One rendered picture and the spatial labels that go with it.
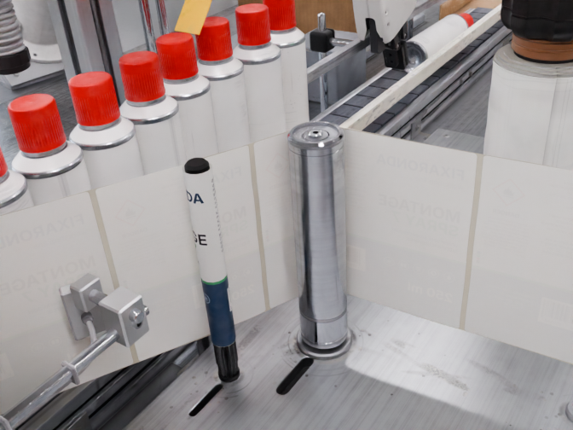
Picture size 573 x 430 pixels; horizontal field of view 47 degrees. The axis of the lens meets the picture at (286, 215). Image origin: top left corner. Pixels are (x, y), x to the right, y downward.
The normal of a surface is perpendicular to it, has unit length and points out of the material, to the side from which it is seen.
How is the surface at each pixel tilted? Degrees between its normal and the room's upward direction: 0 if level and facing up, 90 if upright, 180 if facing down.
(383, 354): 0
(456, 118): 0
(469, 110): 0
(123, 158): 90
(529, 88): 92
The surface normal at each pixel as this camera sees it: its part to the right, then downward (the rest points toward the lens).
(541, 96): -0.37, 0.53
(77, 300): -0.56, 0.47
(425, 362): -0.07, -0.84
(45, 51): 0.41, -0.42
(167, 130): 0.64, 0.38
